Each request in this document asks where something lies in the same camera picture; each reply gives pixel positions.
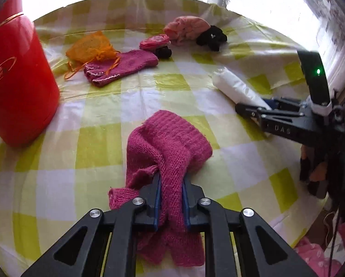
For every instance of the red plastic canister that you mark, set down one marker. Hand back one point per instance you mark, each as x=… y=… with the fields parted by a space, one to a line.
x=16 y=78

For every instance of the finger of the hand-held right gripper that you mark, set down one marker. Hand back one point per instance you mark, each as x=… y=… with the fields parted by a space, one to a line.
x=249 y=110
x=285 y=103

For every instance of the small black cloth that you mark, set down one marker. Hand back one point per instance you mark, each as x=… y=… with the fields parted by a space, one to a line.
x=163 y=52

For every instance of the white plastic tube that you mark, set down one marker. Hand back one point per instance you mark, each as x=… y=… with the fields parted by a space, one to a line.
x=236 y=86

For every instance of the magenta knit glove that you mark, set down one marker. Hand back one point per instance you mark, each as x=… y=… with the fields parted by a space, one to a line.
x=126 y=63
x=166 y=150

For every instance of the person's right hand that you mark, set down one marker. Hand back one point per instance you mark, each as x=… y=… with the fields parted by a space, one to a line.
x=319 y=173

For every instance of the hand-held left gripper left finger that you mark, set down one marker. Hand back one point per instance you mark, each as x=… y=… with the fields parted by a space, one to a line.
x=158 y=205

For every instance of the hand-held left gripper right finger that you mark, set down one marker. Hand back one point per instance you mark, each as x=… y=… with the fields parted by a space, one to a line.
x=185 y=205

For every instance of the salmon pink cloth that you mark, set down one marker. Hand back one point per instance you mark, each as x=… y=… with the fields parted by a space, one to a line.
x=187 y=27

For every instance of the yellow checked tablecloth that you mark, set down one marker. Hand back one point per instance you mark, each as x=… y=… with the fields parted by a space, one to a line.
x=89 y=150

